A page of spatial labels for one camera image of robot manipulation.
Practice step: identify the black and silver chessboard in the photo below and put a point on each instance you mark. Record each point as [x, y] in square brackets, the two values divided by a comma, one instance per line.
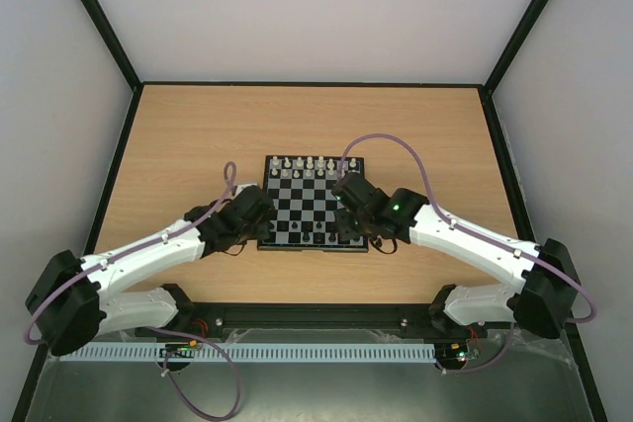
[306, 200]

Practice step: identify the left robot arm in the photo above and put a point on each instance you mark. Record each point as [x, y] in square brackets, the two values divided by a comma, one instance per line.
[77, 299]

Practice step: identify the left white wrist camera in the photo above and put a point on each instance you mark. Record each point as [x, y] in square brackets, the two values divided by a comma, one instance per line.
[241, 187]

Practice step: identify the left circuit board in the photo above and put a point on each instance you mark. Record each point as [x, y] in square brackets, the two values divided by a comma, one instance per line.
[186, 350]

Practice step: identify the circuit board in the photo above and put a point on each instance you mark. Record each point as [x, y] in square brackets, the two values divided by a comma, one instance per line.
[461, 351]
[186, 350]

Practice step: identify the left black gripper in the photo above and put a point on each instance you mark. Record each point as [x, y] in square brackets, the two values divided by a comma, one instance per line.
[264, 228]

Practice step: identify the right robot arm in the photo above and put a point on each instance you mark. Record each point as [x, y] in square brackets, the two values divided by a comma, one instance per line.
[535, 285]

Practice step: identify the black aluminium front rail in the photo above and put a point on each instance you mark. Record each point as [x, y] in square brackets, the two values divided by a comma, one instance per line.
[404, 320]

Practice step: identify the right circuit board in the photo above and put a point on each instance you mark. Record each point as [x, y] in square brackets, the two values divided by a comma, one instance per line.
[461, 351]

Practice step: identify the light blue slotted cable duct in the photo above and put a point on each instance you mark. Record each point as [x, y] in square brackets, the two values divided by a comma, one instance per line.
[415, 353]

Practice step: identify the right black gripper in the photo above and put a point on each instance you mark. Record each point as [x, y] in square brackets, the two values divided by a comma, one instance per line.
[349, 226]

